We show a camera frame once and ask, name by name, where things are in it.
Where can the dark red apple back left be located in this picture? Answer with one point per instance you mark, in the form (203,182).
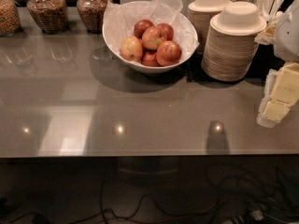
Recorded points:
(141,26)

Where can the red-yellow apple top centre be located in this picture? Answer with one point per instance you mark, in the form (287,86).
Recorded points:
(153,37)

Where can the white plastic cutlery bundle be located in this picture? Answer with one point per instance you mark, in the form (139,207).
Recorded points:
(269,10)

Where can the glass cereal jar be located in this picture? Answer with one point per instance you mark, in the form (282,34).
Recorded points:
(9,18)
(91,13)
(49,15)

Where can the front stack of paper bowls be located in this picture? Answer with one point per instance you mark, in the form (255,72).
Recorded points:
(230,43)

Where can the black rubber mat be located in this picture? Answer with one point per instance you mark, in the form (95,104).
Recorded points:
(263,61)

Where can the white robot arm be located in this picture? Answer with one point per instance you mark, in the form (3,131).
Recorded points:
(286,37)

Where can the red apple back right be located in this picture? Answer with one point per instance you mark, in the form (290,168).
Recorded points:
(168,29)

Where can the middle glass cereal jar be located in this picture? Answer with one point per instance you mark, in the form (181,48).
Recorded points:
(49,15)

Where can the red apple bottom centre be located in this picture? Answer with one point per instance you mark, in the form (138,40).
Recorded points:
(149,59)

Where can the left glass cereal jar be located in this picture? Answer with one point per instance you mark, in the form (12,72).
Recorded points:
(9,18)

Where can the red apple front right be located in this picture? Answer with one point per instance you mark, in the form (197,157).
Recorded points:
(168,53)

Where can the yellow-red apple front left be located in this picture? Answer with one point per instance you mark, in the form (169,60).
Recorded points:
(131,49)

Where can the rear stack of paper bowls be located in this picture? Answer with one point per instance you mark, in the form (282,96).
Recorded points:
(200,12)

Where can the white power plug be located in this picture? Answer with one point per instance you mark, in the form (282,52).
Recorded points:
(257,215)

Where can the stack of paper bowls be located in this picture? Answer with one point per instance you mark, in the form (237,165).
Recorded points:
(200,12)
(230,43)

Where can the white ceramic bowl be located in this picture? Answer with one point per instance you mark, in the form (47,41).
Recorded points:
(153,70)

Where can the white tissue paper liner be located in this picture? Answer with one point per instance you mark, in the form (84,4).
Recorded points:
(119,21)

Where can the right glass cereal jar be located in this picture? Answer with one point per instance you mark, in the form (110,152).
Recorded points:
(91,13)

